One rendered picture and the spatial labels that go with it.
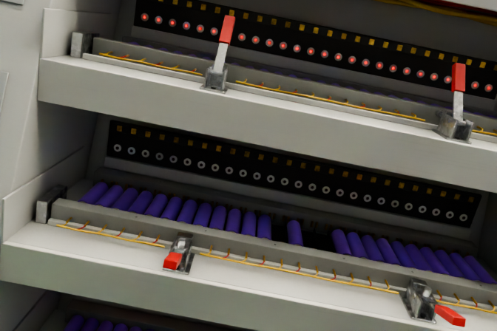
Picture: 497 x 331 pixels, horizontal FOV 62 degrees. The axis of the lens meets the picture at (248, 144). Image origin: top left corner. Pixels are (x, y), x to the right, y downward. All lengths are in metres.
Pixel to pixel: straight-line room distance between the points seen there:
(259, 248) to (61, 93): 0.28
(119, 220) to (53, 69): 0.18
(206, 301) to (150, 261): 0.07
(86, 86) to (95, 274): 0.20
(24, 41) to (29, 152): 0.12
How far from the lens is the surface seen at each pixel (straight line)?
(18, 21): 0.50
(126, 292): 0.48
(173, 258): 0.40
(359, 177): 0.61
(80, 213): 0.52
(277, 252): 0.49
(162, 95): 0.44
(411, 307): 0.51
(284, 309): 0.47
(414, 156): 0.47
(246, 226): 0.53
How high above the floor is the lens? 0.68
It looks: 1 degrees up
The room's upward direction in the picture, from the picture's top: 11 degrees clockwise
